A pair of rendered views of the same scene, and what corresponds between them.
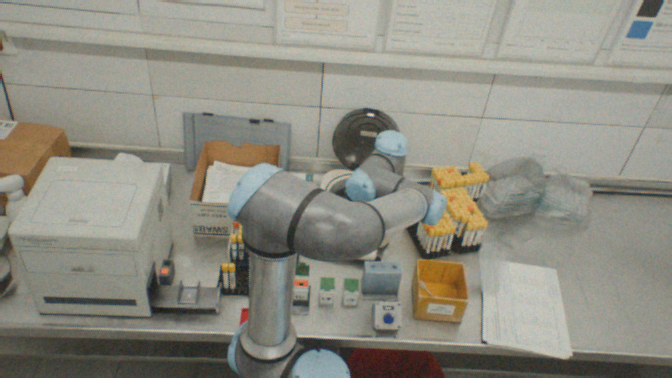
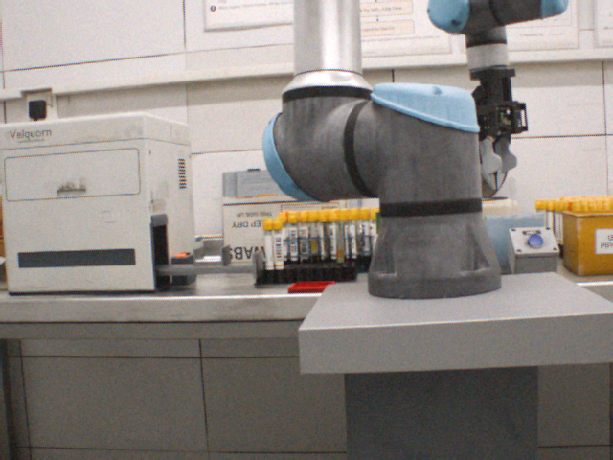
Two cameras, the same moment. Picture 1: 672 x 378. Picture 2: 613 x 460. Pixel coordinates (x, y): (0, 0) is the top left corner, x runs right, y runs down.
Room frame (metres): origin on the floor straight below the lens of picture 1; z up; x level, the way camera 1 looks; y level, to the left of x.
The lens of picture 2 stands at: (-0.15, -0.03, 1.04)
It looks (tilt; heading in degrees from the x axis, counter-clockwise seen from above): 3 degrees down; 11
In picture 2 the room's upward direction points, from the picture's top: 3 degrees counter-clockwise
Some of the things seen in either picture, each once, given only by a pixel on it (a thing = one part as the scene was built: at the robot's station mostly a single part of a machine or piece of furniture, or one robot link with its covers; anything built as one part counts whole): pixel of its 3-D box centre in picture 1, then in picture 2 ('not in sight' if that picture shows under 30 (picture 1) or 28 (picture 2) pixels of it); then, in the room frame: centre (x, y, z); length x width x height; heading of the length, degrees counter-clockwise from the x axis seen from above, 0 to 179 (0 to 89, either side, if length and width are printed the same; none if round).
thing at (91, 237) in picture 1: (107, 237); (110, 203); (1.06, 0.58, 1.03); 0.31 x 0.27 x 0.30; 94
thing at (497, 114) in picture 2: not in sight; (495, 103); (1.15, -0.12, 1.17); 0.09 x 0.08 x 0.12; 34
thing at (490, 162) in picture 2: not in sight; (492, 164); (1.15, -0.11, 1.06); 0.06 x 0.03 x 0.09; 34
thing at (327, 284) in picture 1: (326, 291); not in sight; (1.06, 0.01, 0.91); 0.05 x 0.04 x 0.07; 4
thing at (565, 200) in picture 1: (566, 193); not in sight; (1.55, -0.73, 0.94); 0.20 x 0.17 x 0.14; 66
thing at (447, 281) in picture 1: (438, 291); (607, 241); (1.09, -0.30, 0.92); 0.13 x 0.13 x 0.10; 1
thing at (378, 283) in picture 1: (381, 278); (513, 242); (1.11, -0.14, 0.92); 0.10 x 0.07 x 0.10; 96
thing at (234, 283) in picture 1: (249, 269); (306, 247); (1.09, 0.22, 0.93); 0.17 x 0.09 x 0.11; 95
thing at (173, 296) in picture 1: (180, 294); (199, 262); (0.99, 0.38, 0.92); 0.21 x 0.07 x 0.05; 94
